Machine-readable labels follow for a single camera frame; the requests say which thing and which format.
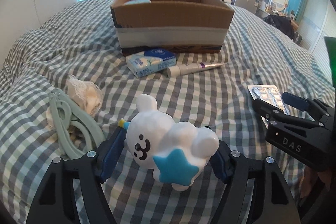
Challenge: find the silver blister pack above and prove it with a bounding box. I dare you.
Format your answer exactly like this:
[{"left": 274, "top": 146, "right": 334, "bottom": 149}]
[{"left": 248, "top": 84, "right": 288, "bottom": 115}]

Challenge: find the green folding hanger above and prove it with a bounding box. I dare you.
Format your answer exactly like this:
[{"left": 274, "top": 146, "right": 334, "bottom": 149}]
[{"left": 49, "top": 89, "right": 106, "bottom": 159}]

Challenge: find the white bunny cloud toy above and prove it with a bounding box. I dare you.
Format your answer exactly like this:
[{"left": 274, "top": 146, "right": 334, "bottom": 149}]
[{"left": 118, "top": 94, "right": 219, "bottom": 192}]

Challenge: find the white cream tube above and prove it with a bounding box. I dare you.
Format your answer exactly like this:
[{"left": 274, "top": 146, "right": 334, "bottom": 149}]
[{"left": 167, "top": 63, "right": 224, "bottom": 77}]

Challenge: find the blue tissue pack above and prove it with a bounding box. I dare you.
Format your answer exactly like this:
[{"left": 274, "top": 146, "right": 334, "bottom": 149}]
[{"left": 125, "top": 48, "right": 177, "bottom": 78}]

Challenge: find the clear plastic round container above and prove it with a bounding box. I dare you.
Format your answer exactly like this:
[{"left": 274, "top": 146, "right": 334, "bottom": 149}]
[{"left": 124, "top": 0, "right": 151, "bottom": 5}]

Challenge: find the person right hand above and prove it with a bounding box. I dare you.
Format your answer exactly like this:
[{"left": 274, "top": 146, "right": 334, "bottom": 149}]
[{"left": 300, "top": 166, "right": 332, "bottom": 198}]

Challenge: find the black jacket on chair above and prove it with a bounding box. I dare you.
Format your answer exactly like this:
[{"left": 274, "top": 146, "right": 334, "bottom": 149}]
[{"left": 263, "top": 15, "right": 294, "bottom": 40}]

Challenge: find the white louvered wardrobe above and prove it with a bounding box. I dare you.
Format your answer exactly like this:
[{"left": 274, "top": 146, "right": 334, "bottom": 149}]
[{"left": 296, "top": 0, "right": 336, "bottom": 57}]

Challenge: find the silver mini fridge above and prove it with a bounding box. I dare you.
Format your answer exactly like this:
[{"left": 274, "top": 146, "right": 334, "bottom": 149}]
[{"left": 233, "top": 0, "right": 259, "bottom": 14}]

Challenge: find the open cardboard box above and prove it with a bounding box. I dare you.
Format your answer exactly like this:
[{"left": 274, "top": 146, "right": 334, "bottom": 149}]
[{"left": 110, "top": 0, "right": 235, "bottom": 56}]

